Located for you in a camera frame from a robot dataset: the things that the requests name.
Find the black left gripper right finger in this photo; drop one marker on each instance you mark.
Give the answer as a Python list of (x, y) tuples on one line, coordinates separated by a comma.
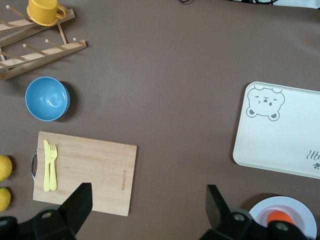
[(215, 207)]

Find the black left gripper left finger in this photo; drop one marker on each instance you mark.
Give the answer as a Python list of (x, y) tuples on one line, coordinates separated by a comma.
[(75, 207)]

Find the yellow plastic fork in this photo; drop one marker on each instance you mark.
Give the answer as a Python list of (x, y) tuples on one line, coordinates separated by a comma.
[(53, 170)]

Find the orange fruit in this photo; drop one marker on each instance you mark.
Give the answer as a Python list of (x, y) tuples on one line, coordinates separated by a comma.
[(280, 217)]

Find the wooden peg drying rack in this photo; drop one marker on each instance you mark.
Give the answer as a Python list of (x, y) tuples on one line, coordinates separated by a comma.
[(50, 53)]

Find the yellow lemon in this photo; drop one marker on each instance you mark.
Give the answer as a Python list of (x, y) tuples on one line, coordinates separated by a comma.
[(4, 200), (4, 168)]

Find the yellow mug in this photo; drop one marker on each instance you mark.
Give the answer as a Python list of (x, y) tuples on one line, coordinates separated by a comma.
[(42, 11)]

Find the blue bowl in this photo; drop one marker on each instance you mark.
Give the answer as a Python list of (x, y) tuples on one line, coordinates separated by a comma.
[(46, 98)]

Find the cream bear print tray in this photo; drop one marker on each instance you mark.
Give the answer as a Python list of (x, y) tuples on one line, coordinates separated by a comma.
[(275, 140)]

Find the wooden cutting board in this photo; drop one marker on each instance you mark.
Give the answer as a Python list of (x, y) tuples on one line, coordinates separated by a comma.
[(100, 165)]

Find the white round plate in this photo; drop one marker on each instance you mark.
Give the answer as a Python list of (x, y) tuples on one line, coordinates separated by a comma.
[(302, 217)]

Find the yellow plastic knife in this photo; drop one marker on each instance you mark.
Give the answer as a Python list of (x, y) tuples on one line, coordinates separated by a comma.
[(46, 170)]

